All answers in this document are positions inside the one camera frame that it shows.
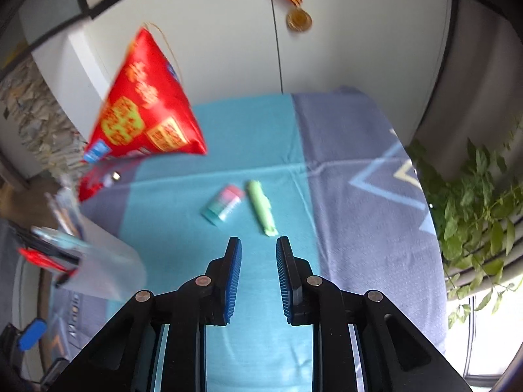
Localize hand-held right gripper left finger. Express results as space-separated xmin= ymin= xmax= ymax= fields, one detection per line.
xmin=51 ymin=236 xmax=243 ymax=392

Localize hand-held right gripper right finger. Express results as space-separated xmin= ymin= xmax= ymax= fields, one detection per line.
xmin=276 ymin=236 xmax=471 ymax=392

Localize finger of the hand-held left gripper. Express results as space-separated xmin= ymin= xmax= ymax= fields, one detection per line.
xmin=0 ymin=318 xmax=48 ymax=380
xmin=40 ymin=357 xmax=71 ymax=392

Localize red gel pen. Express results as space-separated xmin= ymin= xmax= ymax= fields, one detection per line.
xmin=17 ymin=247 xmax=79 ymax=277

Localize pink and teal eraser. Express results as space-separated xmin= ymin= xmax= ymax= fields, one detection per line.
xmin=200 ymin=184 xmax=246 ymax=225

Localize green whale-shaped highlighter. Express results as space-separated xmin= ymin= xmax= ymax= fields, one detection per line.
xmin=245 ymin=180 xmax=279 ymax=238

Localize clear pen with light-blue clip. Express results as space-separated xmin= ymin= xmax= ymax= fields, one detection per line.
xmin=32 ymin=226 xmax=88 ymax=254

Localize frosted plastic cup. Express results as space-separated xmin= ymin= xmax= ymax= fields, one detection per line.
xmin=53 ymin=212 xmax=148 ymax=302

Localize teal and grey blanket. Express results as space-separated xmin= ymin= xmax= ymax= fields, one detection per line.
xmin=47 ymin=86 xmax=448 ymax=392

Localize red pyramid satin pouch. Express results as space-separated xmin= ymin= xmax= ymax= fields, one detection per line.
xmin=77 ymin=22 xmax=209 ymax=203

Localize green leafy plant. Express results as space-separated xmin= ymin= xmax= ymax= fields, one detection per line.
xmin=409 ymin=114 xmax=523 ymax=330

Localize gold medal with striped ribbon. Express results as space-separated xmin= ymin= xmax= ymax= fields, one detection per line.
xmin=265 ymin=0 xmax=313 ymax=33

